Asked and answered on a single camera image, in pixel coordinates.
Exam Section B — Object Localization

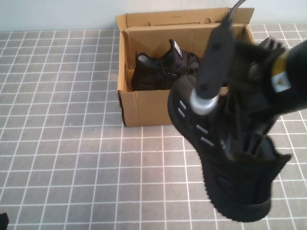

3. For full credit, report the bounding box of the black camera cable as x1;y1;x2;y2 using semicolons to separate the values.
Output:
226;0;247;23

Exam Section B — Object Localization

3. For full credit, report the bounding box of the brown cardboard shoe box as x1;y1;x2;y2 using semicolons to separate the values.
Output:
115;7;256;128

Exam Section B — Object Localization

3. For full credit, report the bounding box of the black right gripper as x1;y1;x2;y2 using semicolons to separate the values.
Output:
229;44;279;154

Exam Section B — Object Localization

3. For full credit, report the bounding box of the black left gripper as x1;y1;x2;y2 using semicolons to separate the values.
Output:
0;211;9;230

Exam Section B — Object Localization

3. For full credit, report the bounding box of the black knit sneaker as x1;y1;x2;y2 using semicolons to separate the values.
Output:
131;38;204;91
167;74;293;221

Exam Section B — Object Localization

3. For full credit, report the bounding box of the grey white-grid tablecloth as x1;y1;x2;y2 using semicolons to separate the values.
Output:
0;23;307;230

